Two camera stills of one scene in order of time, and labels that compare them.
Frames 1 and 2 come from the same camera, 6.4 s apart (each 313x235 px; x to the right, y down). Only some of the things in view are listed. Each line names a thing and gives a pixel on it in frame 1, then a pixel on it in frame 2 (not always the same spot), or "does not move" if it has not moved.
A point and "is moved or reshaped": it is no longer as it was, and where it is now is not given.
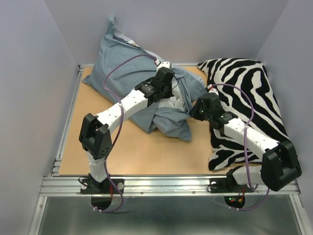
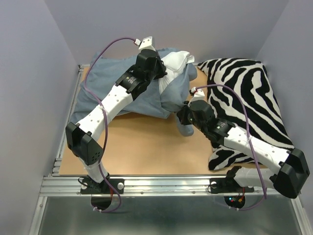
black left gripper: (168, 93) -> (162, 71)
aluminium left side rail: (55, 168) does not move
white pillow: (176, 101) -> (174, 62)
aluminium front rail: (154, 186) does not move
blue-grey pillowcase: (121, 65) is moved or reshaped
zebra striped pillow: (245, 91) does not move
